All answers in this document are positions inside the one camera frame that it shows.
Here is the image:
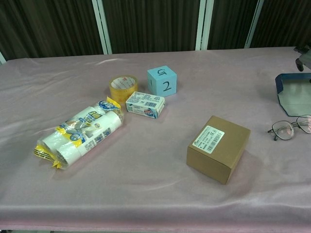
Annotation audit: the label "light blue numbered cube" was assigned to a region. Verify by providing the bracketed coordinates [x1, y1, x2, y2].
[147, 65, 178, 97]

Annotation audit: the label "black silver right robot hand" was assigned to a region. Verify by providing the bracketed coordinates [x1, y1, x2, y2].
[293, 45, 311, 72]

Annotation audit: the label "brown labelled cardboard box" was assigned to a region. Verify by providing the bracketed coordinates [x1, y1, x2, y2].
[186, 115, 251, 185]

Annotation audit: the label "yellow clear tape roll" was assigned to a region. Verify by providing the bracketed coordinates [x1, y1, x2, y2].
[108, 74, 139, 102]

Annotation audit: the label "white paper roll pack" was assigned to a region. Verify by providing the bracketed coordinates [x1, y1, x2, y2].
[33, 96, 126, 170]

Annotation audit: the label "white blue soap box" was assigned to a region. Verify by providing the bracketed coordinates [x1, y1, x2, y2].
[125, 91, 166, 119]

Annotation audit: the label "dark blue glasses case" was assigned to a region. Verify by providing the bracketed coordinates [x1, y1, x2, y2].
[275, 72, 311, 117]

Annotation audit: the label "thin-framed eyeglasses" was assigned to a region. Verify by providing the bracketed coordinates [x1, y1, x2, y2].
[267, 115, 311, 141]

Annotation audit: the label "pink tablecloth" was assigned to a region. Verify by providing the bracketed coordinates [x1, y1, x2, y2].
[0, 46, 311, 230]

